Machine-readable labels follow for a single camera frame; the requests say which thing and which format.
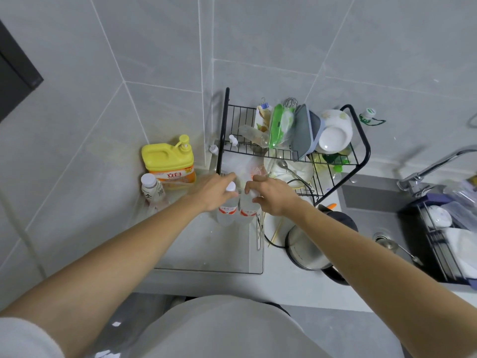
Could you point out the person's right hand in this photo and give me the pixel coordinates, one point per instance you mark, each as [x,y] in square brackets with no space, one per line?
[277,197]

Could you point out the person's left hand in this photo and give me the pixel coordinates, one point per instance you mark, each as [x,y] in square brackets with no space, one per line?
[210,190]

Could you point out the person's right fingers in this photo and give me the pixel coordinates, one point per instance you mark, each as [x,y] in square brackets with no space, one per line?
[257,187]

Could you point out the person's left fingers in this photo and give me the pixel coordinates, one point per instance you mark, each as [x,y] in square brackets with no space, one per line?
[228,179]

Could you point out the clear bottle red label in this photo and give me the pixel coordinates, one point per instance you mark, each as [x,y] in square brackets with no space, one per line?
[227,214]
[249,212]

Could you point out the person's left forearm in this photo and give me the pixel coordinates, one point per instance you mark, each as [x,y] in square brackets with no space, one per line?
[111,268]

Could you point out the person's right forearm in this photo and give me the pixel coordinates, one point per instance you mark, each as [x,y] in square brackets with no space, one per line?
[372,264]

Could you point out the metal serving spoon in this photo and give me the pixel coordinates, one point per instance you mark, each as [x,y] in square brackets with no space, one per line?
[284,166]

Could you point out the small white cap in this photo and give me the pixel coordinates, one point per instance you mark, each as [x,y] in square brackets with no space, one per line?
[213,149]

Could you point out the metal utensil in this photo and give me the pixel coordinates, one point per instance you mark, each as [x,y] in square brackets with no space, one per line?
[258,234]

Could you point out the wooden chopsticks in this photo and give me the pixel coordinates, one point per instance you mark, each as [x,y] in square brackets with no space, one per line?
[277,231]

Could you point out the empty clear plastic bottle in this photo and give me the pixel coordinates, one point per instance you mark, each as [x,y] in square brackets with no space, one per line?
[251,136]

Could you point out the yellow detergent jug with pump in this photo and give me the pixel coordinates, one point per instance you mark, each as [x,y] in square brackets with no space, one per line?
[167,164]

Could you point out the green snack packet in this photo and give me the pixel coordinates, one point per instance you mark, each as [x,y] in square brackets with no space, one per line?
[280,124]

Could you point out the beige snack bag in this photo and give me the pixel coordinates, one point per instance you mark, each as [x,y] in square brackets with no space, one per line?
[262,119]

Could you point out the clear glass tray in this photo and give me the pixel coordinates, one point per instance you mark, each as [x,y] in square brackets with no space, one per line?
[212,249]

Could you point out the white-capped drink bottle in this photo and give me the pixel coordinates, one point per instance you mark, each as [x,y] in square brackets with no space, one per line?
[152,190]

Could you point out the stainless steel electric kettle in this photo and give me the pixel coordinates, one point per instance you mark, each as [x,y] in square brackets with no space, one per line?
[303,249]

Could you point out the metal binder clip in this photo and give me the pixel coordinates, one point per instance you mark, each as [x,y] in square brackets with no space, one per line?
[264,104]

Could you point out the metal whisk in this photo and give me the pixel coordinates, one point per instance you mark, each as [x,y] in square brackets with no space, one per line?
[290,103]

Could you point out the white floral bowl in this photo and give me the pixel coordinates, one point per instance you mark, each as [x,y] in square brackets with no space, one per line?
[335,134]

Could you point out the person's white shirt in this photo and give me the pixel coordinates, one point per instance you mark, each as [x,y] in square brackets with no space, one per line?
[223,328]

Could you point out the dark sink drainer basket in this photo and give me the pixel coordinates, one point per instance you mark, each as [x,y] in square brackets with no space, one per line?
[413,227]

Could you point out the chrome sink faucet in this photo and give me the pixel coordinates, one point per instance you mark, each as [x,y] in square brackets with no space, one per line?
[432,168]

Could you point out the small white bowl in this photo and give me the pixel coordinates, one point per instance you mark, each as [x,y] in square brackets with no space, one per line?
[439,216]

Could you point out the clear plastic bag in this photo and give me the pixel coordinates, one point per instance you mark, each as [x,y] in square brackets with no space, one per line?
[462,192]

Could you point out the white dish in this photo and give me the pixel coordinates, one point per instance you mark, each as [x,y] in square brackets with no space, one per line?
[462,249]

